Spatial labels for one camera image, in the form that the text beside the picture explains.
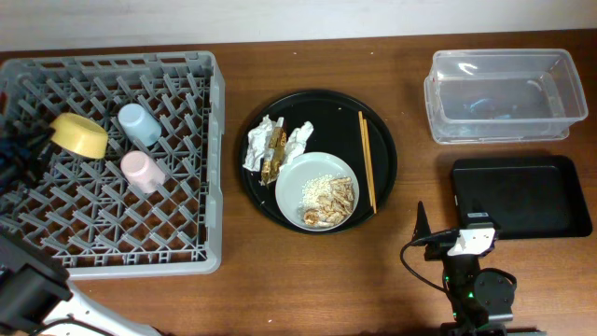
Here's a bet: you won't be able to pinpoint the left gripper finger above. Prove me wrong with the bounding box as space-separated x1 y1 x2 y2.
19 127 55 140
32 142 54 173

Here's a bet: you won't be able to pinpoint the yellow plastic bowl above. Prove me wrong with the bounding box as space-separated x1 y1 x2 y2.
50 113 108 160

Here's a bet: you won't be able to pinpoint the light blue plastic cup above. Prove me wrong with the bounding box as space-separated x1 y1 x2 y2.
118 104 161 147

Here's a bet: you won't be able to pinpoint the pink plastic cup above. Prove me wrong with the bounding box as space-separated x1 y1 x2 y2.
120 150 166 194

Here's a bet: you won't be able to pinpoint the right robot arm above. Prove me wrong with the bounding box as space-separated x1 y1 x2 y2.
403 203 517 336

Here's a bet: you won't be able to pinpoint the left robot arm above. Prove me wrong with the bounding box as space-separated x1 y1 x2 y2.
1 113 160 335

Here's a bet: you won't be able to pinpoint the grey plastic dishwasher rack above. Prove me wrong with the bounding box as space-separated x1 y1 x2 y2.
1 51 225 279

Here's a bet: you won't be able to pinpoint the black rectangular tray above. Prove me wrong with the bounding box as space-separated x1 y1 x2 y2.
451 155 592 240

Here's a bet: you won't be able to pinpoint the rice and food scraps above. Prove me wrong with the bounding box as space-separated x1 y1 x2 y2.
301 175 356 230

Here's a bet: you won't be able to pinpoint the clear plastic bin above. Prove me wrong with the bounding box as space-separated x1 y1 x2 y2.
423 49 589 145

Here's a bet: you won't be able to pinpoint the wooden chopstick left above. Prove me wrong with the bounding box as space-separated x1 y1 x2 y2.
358 110 373 207

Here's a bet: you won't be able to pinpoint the grey plate with food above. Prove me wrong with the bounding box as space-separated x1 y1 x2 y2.
275 152 360 233

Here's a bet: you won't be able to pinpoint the round black serving tray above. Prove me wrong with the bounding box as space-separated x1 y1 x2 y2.
237 90 397 234

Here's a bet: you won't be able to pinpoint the crumpled white tissue right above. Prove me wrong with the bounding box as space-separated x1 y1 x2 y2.
281 121 313 168

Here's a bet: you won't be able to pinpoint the crumpled white tissue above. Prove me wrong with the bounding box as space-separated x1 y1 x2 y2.
243 115 276 172
281 121 313 168

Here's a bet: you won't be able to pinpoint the gold snack wrapper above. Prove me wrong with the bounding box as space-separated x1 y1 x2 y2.
260 117 286 186

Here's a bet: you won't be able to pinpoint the crumpled white tissue left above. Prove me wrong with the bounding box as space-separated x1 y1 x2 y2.
243 115 276 172

